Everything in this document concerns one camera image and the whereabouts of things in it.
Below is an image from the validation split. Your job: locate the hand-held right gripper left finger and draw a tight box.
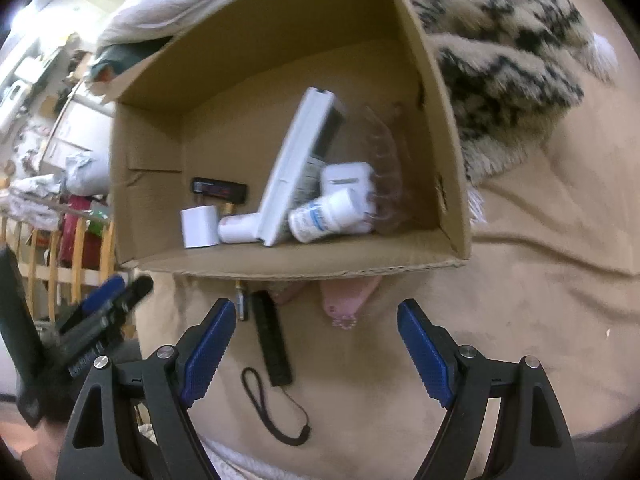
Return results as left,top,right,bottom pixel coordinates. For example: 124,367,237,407
55,297,238,480

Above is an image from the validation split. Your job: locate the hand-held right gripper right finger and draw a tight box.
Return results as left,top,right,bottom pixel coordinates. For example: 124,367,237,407
396,298,581,480

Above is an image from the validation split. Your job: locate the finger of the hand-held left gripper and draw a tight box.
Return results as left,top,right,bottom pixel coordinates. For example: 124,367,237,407
59,275,127,334
65,275,155,347

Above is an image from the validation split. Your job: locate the white charger cube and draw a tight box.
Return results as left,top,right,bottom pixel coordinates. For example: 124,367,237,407
181,206,221,249

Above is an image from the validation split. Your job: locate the brown cardboard box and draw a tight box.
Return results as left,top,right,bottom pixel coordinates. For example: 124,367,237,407
107,0,473,281

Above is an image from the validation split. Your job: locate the small black device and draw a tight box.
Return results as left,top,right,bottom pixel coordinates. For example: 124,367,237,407
191,177,249,212

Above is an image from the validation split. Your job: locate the white bottle blue label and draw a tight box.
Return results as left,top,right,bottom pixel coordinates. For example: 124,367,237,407
288,189,376,244

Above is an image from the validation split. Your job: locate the clear plastic container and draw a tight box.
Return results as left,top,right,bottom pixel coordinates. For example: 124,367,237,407
357,102,416,233

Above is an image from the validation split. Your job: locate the white remote control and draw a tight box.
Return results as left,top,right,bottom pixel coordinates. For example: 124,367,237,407
257,87,347,247

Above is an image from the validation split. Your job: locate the red bag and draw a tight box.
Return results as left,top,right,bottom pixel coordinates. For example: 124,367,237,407
60,195,113,273

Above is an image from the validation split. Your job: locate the wooden railing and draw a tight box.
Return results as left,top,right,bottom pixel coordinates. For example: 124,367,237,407
0,212,121,323

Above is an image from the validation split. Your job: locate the pink case with beads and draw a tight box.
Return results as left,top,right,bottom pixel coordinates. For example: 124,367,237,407
320,277,383,332

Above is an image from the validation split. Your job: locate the small pink object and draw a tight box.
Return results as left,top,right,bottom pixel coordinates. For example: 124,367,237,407
270,281,306,306

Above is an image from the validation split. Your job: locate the white fleece cloth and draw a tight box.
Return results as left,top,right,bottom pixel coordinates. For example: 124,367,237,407
200,435,321,480

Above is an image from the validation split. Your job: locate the small white bottle red label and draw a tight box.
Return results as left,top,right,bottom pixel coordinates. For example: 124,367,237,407
218,212,263,244

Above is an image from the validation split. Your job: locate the crumpled white plastic bag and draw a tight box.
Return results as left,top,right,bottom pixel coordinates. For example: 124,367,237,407
65,150,113,196

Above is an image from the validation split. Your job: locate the background cardboard box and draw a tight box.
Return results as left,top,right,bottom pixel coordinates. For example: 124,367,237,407
42,85,118,171

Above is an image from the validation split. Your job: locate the white earbuds case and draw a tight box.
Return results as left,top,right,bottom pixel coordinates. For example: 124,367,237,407
320,161,375,201

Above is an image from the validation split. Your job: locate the green cloth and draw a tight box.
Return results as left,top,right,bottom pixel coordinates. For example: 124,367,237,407
90,42,171,92

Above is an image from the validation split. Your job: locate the leopard print fleece blanket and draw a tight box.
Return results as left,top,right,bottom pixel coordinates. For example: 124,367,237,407
390,0,621,226

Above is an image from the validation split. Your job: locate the black flashlight with lanyard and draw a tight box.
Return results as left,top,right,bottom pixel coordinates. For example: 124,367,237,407
241,290,312,445

